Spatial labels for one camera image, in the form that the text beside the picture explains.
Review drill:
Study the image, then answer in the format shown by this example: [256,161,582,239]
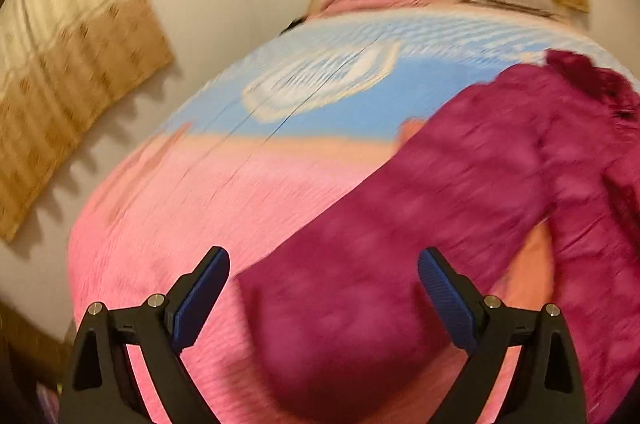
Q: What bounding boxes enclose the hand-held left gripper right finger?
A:
[418,247,587,424]

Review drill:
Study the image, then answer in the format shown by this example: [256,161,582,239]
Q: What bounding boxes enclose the pink and blue printed blanket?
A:
[67,7,640,424]

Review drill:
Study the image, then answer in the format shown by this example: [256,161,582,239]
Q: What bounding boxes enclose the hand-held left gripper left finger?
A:
[57,246,231,424]

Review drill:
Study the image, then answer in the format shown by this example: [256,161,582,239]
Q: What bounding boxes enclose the maroon puffer jacket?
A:
[237,49,640,424]

